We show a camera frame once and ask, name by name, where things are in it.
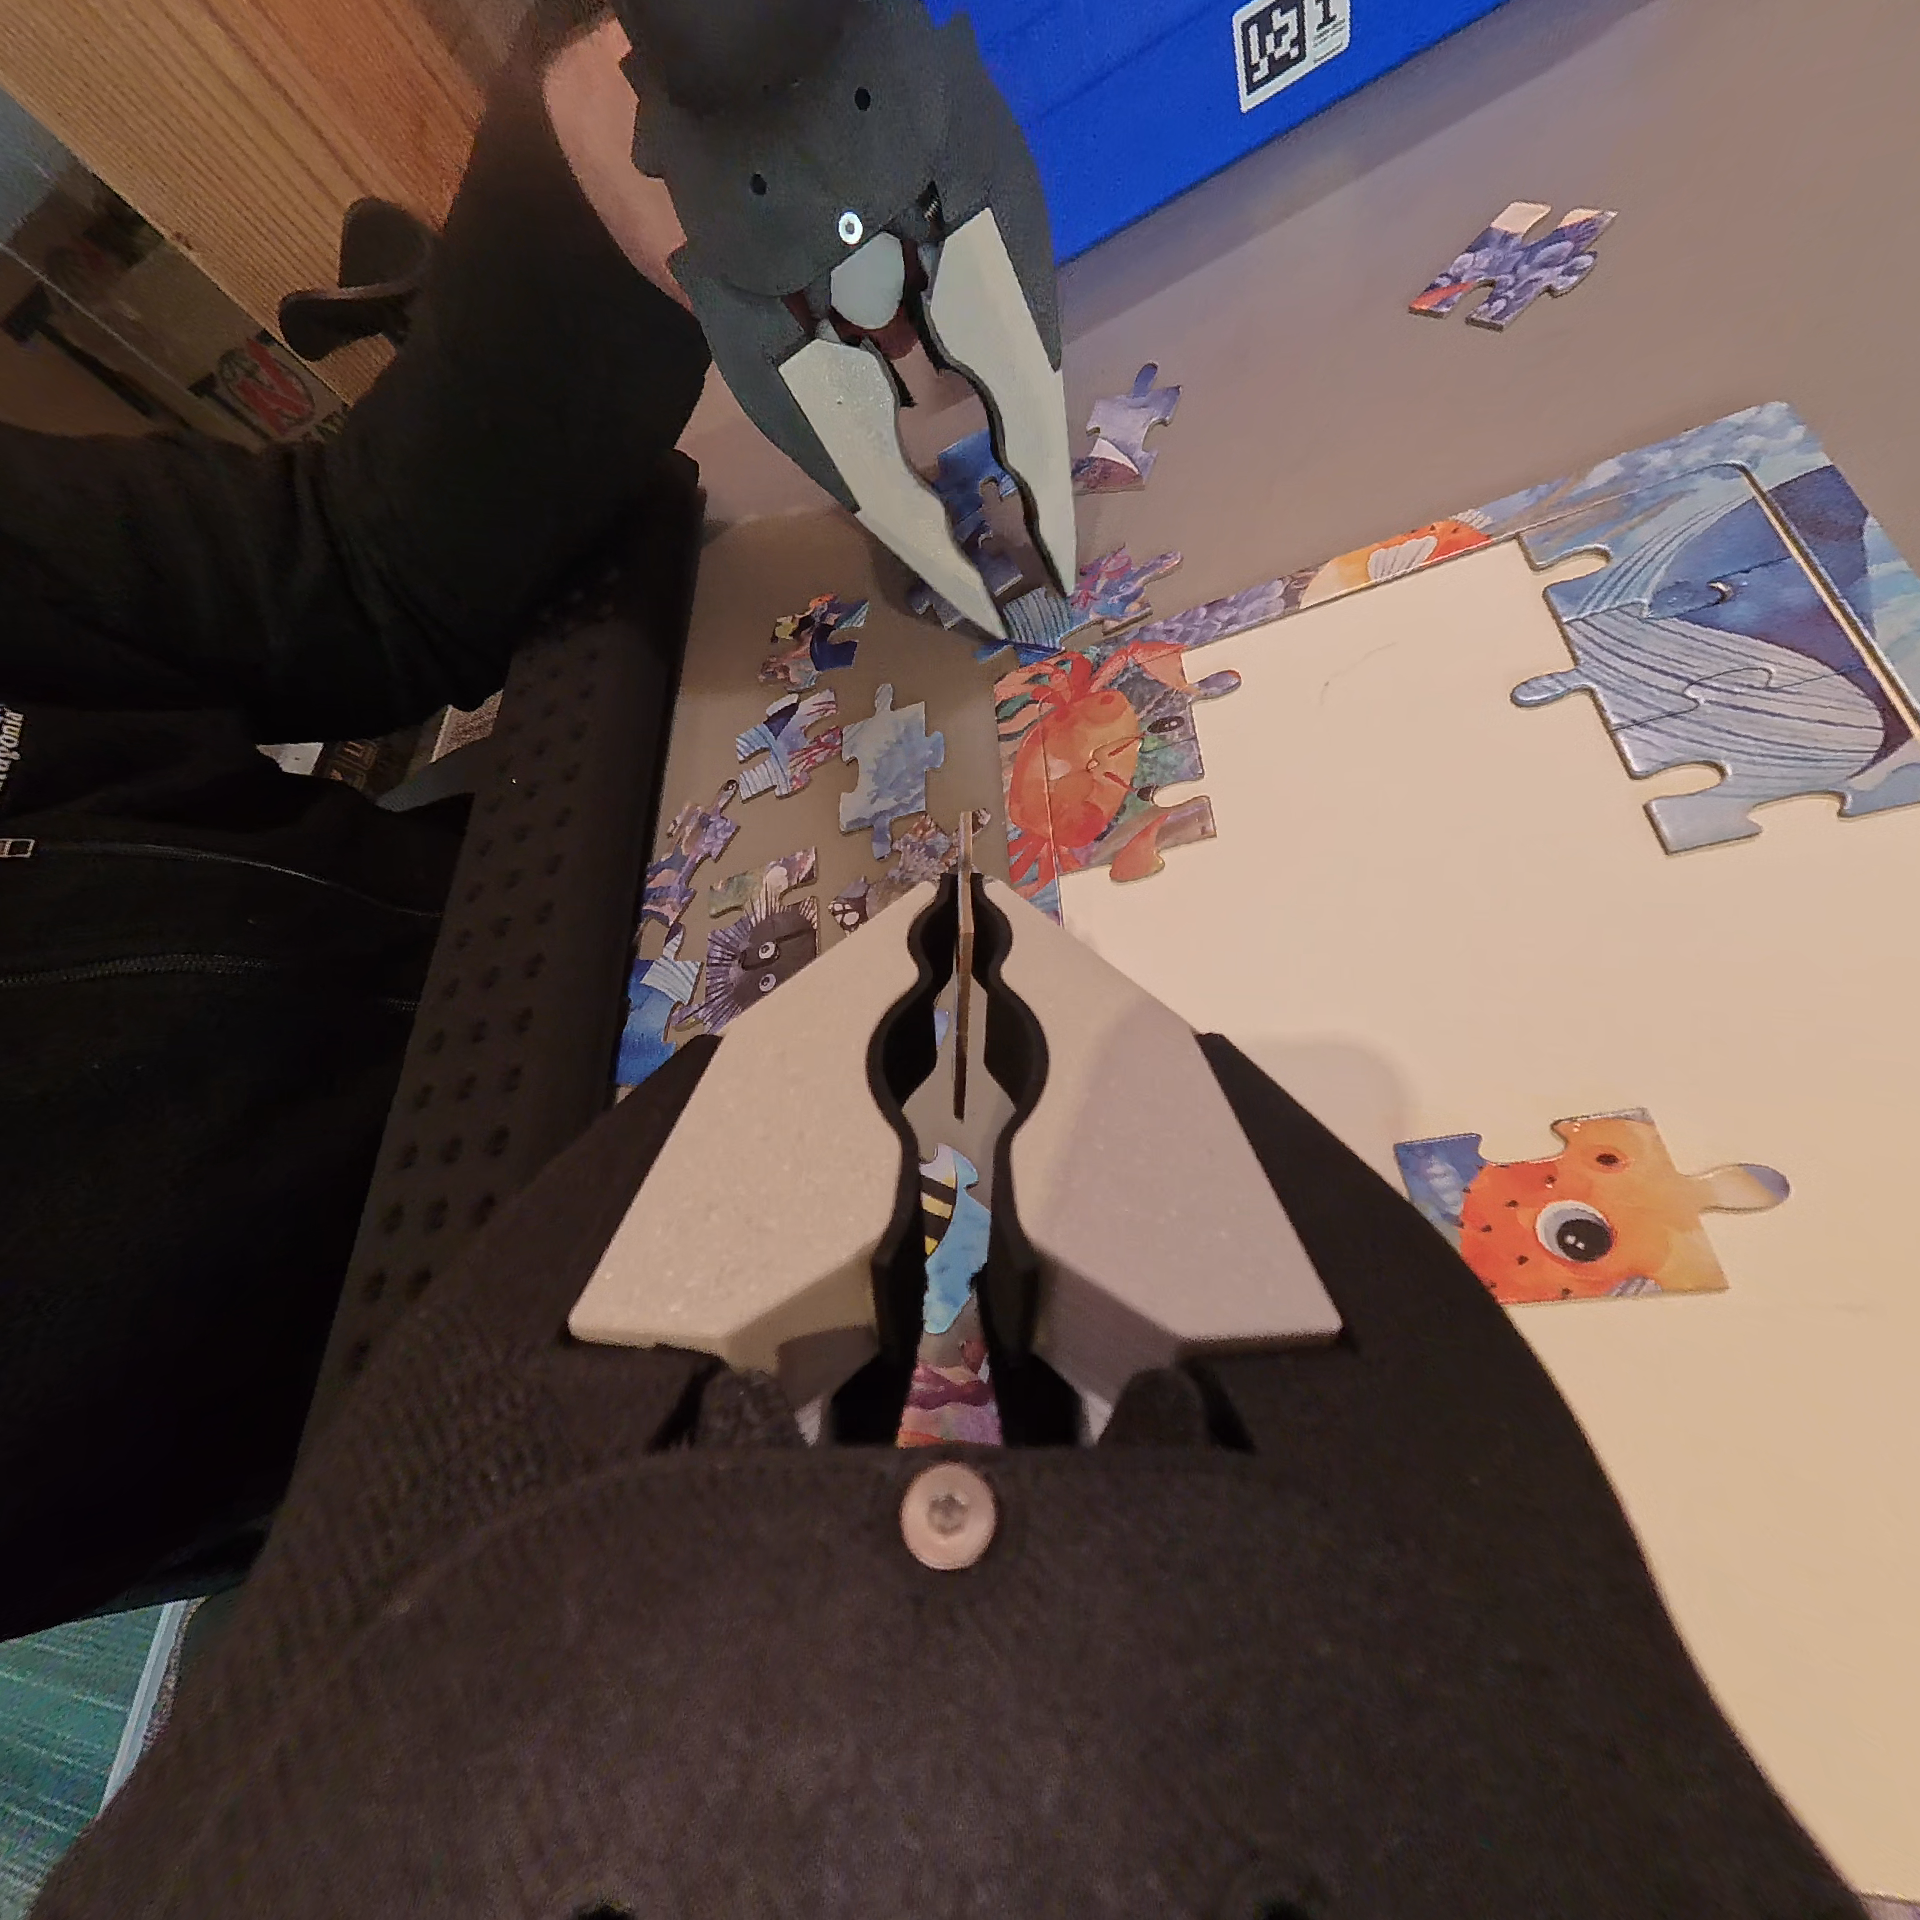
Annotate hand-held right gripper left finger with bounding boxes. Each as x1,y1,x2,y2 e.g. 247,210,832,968
567,878,961,1449

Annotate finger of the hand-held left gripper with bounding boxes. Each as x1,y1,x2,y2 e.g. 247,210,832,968
776,334,1013,642
911,208,1081,598

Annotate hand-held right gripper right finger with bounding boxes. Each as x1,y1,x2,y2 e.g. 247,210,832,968
968,878,1344,1449

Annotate striped fish puzzle piece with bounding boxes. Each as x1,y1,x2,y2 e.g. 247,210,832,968
911,1143,993,1339

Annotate black sea urchin puzzle piece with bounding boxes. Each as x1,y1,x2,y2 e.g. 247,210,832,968
701,891,825,1010

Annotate cardboard jigsaw puzzle piece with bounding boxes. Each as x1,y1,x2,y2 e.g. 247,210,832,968
949,810,981,1121

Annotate jigsaw puzzle pieces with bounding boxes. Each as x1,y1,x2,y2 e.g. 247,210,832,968
612,360,1190,1449

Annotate orange coral puzzle piece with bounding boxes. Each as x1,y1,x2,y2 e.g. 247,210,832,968
993,646,1242,782

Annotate orange claw puzzle piece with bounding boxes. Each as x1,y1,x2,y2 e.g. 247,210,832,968
1006,767,1221,888

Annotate orange pufferfish puzzle piece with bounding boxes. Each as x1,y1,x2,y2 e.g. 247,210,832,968
1391,1111,1791,1305

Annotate purple bubble puzzle piece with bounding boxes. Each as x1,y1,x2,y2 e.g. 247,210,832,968
1408,202,1617,331

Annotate joined blue whale puzzle section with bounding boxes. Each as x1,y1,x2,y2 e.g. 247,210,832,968
1510,457,1920,858

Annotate person's left forearm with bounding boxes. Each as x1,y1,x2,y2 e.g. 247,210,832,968
0,30,712,753

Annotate person's left hand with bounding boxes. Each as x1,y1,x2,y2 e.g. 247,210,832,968
538,42,698,302

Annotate blue plastic bin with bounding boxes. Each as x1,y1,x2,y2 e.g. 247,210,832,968
921,0,1508,270

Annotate black perforated padded panel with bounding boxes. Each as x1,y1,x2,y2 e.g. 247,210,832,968
321,450,705,1397

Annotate cardboard box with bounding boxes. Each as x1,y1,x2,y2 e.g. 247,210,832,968
269,693,504,811

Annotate person's black fleece jacket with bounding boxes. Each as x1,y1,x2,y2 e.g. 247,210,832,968
0,705,481,1638

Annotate wooden cabinet panel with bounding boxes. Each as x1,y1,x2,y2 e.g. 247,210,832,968
0,0,489,408

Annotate puzzle frame board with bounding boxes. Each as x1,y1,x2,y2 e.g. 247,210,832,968
990,402,1920,1906

